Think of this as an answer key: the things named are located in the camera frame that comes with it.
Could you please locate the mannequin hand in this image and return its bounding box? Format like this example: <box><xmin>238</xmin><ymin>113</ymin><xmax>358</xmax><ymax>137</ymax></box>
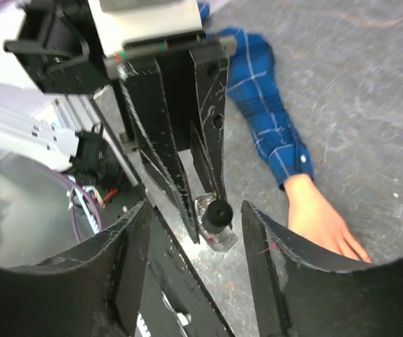
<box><xmin>283</xmin><ymin>174</ymin><xmax>371</xmax><ymax>263</ymax></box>

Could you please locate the glitter nail polish bottle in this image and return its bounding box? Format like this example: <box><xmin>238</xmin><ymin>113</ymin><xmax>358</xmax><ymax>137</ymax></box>
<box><xmin>194</xmin><ymin>193</ymin><xmax>238</xmax><ymax>252</ymax></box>

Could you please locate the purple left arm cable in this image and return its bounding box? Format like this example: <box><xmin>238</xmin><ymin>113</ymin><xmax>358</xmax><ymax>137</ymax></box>
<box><xmin>0</xmin><ymin>143</ymin><xmax>104</xmax><ymax>245</ymax></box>

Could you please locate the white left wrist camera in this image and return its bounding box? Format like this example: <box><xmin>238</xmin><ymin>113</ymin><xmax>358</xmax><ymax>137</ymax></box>
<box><xmin>88</xmin><ymin>1</ymin><xmax>202</xmax><ymax>56</ymax></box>

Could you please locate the blue plaid shirt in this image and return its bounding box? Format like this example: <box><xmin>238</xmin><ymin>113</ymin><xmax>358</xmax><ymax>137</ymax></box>
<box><xmin>196</xmin><ymin>1</ymin><xmax>315</xmax><ymax>190</ymax></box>

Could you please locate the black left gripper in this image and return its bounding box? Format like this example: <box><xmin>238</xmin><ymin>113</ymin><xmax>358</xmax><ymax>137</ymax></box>
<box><xmin>4</xmin><ymin>1</ymin><xmax>237</xmax><ymax>244</ymax></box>

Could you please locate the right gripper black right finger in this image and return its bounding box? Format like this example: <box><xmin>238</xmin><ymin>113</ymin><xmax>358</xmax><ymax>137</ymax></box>
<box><xmin>242</xmin><ymin>201</ymin><xmax>403</xmax><ymax>336</ymax></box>

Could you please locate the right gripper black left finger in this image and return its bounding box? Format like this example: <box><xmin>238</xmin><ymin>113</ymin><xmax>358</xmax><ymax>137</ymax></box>
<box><xmin>0</xmin><ymin>200</ymin><xmax>152</xmax><ymax>336</ymax></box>

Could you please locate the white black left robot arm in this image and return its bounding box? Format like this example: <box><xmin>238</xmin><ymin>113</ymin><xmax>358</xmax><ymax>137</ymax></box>
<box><xmin>0</xmin><ymin>1</ymin><xmax>239</xmax><ymax>251</ymax></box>

